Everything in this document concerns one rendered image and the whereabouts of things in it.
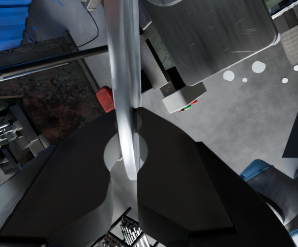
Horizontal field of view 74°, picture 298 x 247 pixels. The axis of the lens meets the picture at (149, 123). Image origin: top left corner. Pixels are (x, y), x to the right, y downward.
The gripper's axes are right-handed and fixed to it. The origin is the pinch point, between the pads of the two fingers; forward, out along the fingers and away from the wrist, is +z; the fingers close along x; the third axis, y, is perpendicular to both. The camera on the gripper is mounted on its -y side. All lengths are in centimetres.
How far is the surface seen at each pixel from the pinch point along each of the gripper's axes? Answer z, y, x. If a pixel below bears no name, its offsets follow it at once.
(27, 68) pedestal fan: 83, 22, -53
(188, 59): 20.1, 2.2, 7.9
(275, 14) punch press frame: 65, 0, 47
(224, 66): 16.4, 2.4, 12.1
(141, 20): 36.0, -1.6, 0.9
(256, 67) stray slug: 25.4, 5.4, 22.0
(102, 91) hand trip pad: 38.2, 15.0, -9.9
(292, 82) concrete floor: 71, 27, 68
